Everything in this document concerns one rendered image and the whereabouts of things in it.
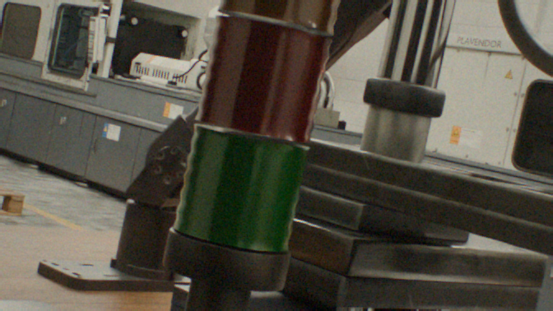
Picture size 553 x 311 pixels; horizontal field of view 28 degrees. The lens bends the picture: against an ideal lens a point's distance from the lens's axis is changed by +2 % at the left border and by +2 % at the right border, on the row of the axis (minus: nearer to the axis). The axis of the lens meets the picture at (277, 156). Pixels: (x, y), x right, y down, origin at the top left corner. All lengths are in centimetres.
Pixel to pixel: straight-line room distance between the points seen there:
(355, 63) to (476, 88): 363
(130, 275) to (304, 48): 70
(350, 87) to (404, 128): 932
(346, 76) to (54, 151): 275
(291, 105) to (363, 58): 955
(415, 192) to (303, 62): 25
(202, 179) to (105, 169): 893
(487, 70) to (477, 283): 577
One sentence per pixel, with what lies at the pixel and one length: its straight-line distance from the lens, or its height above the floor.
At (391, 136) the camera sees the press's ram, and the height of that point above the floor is 109.
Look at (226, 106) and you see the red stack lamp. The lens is 33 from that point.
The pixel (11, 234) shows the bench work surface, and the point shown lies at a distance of 119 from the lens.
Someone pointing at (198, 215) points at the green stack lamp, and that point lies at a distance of 33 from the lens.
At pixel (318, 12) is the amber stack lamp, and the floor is 113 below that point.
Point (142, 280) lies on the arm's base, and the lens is 100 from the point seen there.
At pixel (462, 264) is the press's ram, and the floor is 103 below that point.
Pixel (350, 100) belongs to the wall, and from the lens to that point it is 990.
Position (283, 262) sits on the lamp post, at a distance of 34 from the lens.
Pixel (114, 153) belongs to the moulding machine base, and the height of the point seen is 37.
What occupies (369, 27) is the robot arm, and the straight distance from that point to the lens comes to 98.
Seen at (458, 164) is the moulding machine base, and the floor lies 94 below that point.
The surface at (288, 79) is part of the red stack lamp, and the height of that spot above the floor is 110.
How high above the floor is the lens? 110
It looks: 3 degrees down
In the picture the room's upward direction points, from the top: 12 degrees clockwise
